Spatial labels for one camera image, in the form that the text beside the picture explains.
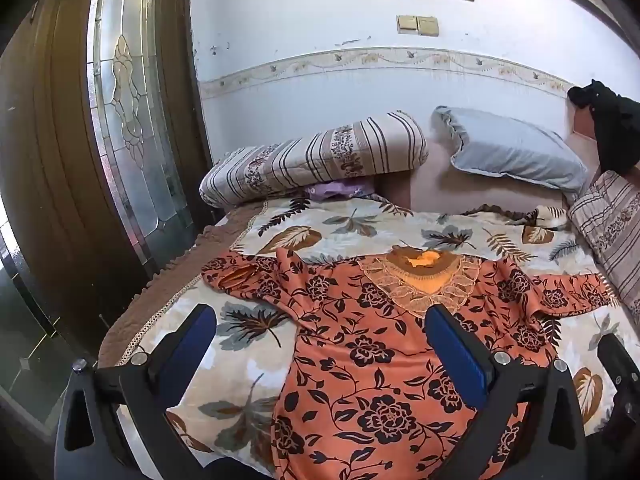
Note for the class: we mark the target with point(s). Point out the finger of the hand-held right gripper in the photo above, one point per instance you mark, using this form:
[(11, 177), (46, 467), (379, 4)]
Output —
[(620, 365)]

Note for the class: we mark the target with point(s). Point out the black cloth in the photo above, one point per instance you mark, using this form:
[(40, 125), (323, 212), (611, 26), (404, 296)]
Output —
[(612, 130)]

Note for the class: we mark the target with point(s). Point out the pink bed sheet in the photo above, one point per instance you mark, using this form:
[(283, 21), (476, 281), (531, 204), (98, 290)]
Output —
[(475, 187)]

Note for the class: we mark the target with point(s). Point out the orange floral garment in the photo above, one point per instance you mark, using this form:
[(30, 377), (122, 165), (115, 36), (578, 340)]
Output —
[(360, 360)]

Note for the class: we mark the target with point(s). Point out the wooden door with leaded glass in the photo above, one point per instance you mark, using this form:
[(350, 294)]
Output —
[(100, 150)]

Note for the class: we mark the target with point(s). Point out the grey ruffled pillow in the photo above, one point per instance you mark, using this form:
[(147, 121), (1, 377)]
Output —
[(515, 152)]

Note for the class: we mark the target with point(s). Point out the leaf print blanket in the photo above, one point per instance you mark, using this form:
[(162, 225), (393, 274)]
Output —
[(350, 225)]

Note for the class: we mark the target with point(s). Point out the brown lace-edged bed cover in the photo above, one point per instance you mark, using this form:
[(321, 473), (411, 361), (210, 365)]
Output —
[(170, 280)]

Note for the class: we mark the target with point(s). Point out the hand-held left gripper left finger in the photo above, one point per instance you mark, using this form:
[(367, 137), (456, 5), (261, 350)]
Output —
[(192, 345)]

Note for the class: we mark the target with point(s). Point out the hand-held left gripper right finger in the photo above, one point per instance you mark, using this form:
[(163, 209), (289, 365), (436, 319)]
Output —
[(457, 355)]

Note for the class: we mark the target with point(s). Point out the purple cloth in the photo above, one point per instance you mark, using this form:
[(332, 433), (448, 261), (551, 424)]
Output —
[(335, 191)]

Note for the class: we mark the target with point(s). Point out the beige wall switch plate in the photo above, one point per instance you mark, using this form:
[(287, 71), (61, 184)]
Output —
[(428, 25), (407, 23)]

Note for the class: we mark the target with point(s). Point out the striped floral bolster pillow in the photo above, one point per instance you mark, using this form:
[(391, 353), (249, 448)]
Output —
[(310, 155)]

